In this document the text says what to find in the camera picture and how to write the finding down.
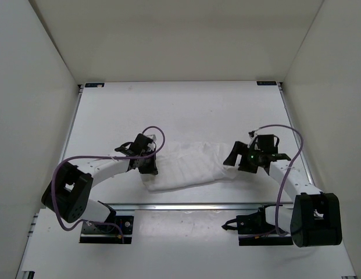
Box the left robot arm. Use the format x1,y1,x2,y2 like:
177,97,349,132
55,133,158,231

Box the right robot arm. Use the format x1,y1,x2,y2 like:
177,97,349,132
222,133,342,248

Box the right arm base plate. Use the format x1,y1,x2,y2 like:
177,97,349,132
221,203,294,246

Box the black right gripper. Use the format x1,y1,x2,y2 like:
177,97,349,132
223,141,263,173

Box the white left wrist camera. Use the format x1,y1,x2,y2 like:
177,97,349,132
146,134,156,151

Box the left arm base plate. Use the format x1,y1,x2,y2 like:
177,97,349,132
79,212,134,245

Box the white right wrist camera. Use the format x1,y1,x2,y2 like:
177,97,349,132
248,130,259,150

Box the right blue corner label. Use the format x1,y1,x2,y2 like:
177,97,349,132
256,81,277,86

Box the blue corner label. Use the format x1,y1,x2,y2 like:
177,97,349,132
84,83,105,88
256,81,277,86

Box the left blue corner label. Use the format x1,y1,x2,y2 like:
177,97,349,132
84,83,105,88

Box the aluminium table rail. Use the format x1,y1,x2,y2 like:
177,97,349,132
110,203,262,211

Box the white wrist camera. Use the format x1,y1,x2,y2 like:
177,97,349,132
146,134,156,151
248,130,259,150

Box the white pleated skirt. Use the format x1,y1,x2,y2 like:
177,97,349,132
141,142,238,192

